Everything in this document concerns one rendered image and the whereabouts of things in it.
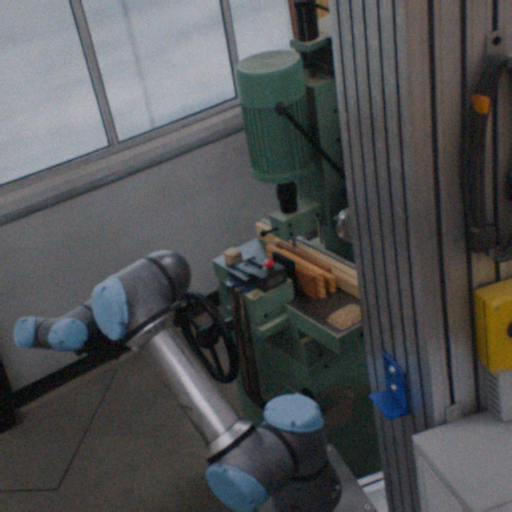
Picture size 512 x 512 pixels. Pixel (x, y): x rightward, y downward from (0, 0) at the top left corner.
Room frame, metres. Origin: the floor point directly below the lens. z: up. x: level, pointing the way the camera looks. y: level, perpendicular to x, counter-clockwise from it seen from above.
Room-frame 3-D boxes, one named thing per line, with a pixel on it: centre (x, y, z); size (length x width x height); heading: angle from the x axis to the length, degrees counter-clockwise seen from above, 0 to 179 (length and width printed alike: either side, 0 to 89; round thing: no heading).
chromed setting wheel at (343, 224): (2.31, -0.30, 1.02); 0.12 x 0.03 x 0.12; 120
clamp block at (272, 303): (2.18, 0.00, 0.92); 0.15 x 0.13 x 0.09; 30
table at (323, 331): (2.22, -0.07, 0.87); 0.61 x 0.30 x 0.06; 30
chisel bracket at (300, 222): (2.36, -0.14, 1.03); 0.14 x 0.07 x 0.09; 120
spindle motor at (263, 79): (2.35, -0.12, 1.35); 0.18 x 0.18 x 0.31
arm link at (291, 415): (1.51, -0.02, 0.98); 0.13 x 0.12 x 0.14; 131
